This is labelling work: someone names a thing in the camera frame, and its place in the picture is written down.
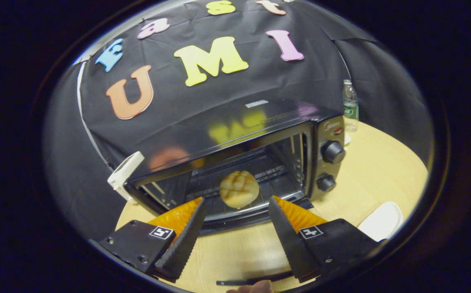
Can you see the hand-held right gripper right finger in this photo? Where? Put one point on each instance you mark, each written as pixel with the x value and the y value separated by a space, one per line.
pixel 290 244

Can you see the white toaster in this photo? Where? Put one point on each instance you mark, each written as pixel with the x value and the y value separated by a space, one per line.
pixel 125 173

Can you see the round bread bun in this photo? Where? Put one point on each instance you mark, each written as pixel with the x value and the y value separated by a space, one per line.
pixel 239 189

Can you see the black electric oven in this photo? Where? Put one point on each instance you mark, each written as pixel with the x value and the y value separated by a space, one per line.
pixel 235 118

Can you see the small white dish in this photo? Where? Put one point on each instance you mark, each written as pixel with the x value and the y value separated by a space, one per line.
pixel 346 139

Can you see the white plate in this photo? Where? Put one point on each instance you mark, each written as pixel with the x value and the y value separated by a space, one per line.
pixel 382 221

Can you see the clear plastic water bottle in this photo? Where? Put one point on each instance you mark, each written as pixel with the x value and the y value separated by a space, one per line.
pixel 350 110

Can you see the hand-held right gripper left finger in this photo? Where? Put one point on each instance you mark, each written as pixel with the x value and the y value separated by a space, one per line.
pixel 182 244

